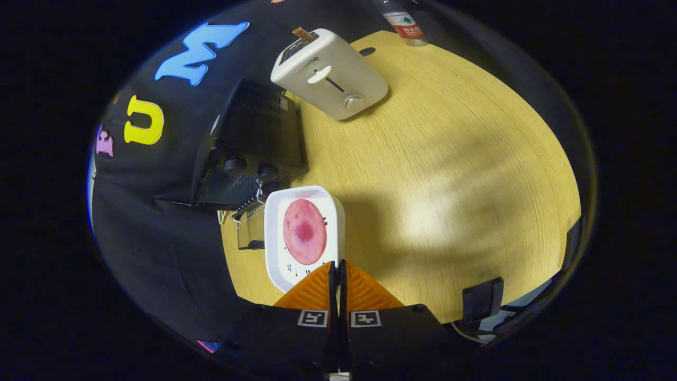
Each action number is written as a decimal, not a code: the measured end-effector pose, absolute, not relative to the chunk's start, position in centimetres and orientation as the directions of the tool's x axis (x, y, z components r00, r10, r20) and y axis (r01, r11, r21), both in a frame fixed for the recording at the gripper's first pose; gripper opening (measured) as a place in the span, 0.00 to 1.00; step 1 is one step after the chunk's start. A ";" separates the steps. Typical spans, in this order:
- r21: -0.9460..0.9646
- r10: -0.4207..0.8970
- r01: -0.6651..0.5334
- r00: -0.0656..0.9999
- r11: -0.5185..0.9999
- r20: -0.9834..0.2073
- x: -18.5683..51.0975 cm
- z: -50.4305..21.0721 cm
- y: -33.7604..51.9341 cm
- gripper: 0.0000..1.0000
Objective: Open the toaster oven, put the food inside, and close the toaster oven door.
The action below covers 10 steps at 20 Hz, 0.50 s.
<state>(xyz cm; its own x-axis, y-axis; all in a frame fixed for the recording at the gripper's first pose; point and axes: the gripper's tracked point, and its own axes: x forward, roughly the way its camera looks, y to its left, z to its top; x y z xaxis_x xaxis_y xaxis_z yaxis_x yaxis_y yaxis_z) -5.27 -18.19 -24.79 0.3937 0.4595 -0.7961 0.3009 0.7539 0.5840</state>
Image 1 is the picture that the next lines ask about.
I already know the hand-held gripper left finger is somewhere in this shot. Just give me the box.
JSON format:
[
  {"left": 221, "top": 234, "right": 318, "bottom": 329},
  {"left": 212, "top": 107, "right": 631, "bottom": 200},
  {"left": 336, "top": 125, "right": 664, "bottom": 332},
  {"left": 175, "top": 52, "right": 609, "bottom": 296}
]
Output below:
[{"left": 212, "top": 260, "right": 339, "bottom": 379}]

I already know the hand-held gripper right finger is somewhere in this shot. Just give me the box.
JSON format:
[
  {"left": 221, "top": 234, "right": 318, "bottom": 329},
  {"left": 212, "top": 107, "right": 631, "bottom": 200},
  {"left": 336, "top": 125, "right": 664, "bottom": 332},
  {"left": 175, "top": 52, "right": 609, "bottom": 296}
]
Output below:
[{"left": 338, "top": 259, "right": 461, "bottom": 379}]

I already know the white square plate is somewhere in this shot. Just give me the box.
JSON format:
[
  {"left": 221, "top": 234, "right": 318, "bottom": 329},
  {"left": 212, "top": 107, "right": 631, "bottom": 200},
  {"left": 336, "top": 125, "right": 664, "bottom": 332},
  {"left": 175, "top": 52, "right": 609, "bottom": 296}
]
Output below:
[{"left": 263, "top": 185, "right": 346, "bottom": 294}]

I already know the round pink ham slice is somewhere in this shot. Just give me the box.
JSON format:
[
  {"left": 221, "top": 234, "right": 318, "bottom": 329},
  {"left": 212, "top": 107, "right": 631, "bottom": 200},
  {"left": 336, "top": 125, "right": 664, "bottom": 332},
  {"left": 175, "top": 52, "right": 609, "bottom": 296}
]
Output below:
[{"left": 282, "top": 199, "right": 328, "bottom": 266}]

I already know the black toaster oven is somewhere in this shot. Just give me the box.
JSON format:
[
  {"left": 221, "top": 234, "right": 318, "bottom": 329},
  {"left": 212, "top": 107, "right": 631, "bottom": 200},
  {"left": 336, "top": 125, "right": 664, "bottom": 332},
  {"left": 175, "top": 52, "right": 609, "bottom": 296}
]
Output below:
[{"left": 153, "top": 78, "right": 308, "bottom": 250}]

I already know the white bread toaster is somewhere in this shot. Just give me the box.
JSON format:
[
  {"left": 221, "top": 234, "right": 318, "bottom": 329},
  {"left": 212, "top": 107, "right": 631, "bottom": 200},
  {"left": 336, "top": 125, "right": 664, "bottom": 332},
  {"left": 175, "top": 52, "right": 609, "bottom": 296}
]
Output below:
[{"left": 270, "top": 28, "right": 389, "bottom": 121}]

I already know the black table edge clamp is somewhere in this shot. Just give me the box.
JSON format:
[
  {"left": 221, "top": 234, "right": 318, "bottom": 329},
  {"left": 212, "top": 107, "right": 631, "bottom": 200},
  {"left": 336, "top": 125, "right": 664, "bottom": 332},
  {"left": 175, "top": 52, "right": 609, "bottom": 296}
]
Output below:
[
  {"left": 563, "top": 217, "right": 585, "bottom": 270},
  {"left": 463, "top": 277, "right": 505, "bottom": 324}
]

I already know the clear water bottle red label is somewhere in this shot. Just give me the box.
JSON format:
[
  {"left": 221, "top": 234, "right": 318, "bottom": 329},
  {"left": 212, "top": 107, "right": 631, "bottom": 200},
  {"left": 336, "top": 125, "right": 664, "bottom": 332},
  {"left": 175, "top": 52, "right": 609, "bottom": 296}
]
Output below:
[{"left": 373, "top": 0, "right": 428, "bottom": 47}]

